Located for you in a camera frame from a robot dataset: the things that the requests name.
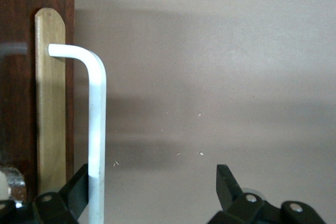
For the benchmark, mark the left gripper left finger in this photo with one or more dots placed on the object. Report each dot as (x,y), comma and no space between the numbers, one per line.
(76,195)

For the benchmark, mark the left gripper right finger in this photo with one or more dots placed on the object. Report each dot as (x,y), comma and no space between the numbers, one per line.
(228,191)

